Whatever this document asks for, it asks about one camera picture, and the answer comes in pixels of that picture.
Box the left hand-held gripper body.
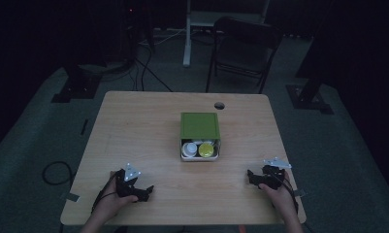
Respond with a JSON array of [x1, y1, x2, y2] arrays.
[[114, 162, 143, 198]]

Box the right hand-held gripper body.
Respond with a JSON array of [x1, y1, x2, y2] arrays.
[[261, 157, 293, 191]]

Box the person's right hand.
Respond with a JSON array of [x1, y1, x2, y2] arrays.
[[258, 169, 300, 217]]

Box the person's left hand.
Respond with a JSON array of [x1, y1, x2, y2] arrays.
[[92, 171, 140, 224]]

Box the yellow cup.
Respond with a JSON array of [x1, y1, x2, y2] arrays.
[[198, 142, 215, 159]]

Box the green box case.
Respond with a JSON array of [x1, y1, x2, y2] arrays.
[[179, 112, 221, 141]]

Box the black stand with base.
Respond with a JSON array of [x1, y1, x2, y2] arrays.
[[285, 0, 335, 115], [50, 62, 103, 104]]

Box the black folding chair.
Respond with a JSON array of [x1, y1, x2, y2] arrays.
[[205, 17, 284, 95]]

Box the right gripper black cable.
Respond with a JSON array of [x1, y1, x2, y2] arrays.
[[269, 173, 301, 215]]

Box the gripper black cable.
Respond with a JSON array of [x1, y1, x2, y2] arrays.
[[90, 177, 118, 215], [269, 173, 301, 215]]

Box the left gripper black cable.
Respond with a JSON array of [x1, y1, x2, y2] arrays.
[[90, 177, 118, 215]]

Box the looped black floor cable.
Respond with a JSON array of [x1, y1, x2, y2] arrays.
[[41, 160, 74, 186]]

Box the black floor cables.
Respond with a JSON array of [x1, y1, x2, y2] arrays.
[[129, 42, 174, 93]]

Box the white desk frame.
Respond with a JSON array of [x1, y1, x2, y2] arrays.
[[182, 0, 271, 68]]

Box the white floor cable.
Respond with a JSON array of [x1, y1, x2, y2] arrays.
[[139, 28, 187, 46]]

